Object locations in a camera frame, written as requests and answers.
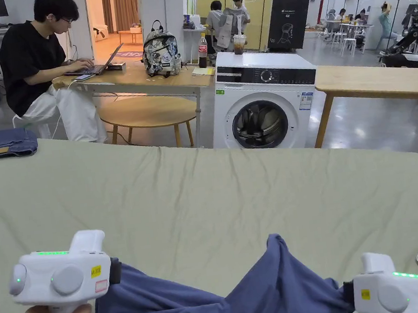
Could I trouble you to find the white washing machine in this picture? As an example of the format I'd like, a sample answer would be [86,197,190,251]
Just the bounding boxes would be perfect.
[202,26,326,159]

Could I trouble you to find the group of people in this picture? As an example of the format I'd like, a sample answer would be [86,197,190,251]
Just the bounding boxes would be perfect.
[324,5,372,30]

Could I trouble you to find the wooden desk with white legs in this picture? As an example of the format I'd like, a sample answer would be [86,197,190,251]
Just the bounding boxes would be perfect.
[46,14,224,164]

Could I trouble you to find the black standing sign board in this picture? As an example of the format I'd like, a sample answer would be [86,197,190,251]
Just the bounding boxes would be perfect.
[263,0,316,54]

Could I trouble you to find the plain wooden table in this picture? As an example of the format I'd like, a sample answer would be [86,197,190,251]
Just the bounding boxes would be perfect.
[306,55,418,149]

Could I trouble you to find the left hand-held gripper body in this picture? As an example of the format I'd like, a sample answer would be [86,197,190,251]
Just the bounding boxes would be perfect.
[4,227,126,313]

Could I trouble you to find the folded blue jeans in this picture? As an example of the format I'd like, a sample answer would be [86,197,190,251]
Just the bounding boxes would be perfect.
[0,126,40,160]

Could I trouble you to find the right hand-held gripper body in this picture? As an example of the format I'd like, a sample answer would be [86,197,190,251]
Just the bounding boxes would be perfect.
[339,248,418,313]

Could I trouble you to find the round low wooden table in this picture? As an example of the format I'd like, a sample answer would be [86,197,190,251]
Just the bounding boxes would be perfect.
[97,90,201,156]

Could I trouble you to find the bed with pale green sheet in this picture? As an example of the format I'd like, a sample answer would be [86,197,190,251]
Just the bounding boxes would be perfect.
[0,99,418,313]

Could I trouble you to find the white stool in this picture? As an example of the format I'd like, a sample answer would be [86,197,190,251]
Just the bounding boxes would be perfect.
[12,111,53,143]

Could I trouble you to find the dark blue shirt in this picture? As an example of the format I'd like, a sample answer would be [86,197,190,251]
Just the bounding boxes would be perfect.
[77,226,356,313]

